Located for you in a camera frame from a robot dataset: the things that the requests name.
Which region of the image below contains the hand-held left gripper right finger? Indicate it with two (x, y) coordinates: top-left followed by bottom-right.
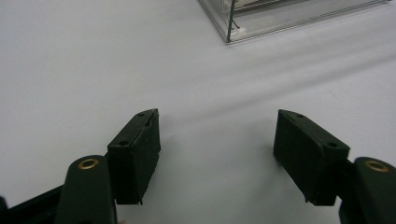
(273, 108), (351, 207)

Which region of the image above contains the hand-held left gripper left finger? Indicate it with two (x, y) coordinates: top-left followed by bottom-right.
(106, 107), (162, 205)

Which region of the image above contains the clear plastic drawer case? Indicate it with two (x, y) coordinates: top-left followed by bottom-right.
(198, 0), (392, 45)

